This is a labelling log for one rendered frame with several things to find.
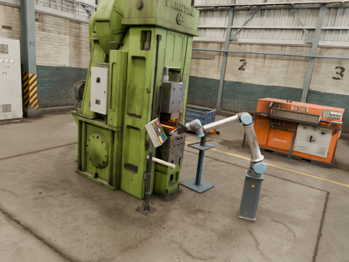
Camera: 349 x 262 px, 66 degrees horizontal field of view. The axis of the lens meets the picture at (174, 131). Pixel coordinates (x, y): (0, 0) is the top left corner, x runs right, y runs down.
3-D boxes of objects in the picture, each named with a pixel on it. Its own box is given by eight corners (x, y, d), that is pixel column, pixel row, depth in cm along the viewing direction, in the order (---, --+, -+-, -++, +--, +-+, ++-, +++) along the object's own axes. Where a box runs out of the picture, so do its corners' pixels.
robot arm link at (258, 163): (265, 168, 330) (250, 110, 317) (268, 173, 313) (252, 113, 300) (253, 171, 333) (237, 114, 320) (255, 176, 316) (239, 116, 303)
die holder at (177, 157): (183, 161, 402) (186, 133, 392) (168, 168, 372) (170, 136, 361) (154, 152, 433) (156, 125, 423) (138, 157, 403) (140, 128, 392)
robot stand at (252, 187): (254, 213, 366) (262, 172, 352) (255, 222, 345) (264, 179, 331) (238, 210, 371) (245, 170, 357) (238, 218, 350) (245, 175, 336)
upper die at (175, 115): (178, 118, 378) (179, 112, 376) (170, 119, 362) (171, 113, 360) (156, 113, 401) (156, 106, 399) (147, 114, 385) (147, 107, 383)
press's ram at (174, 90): (184, 110, 387) (187, 83, 377) (169, 113, 356) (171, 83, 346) (162, 106, 410) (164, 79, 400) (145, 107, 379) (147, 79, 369)
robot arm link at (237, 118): (247, 109, 328) (195, 126, 341) (249, 111, 316) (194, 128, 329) (250, 118, 330) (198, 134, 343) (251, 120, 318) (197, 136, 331)
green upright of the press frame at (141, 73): (152, 194, 392) (166, 28, 337) (141, 200, 371) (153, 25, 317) (131, 184, 416) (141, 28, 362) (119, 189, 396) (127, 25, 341)
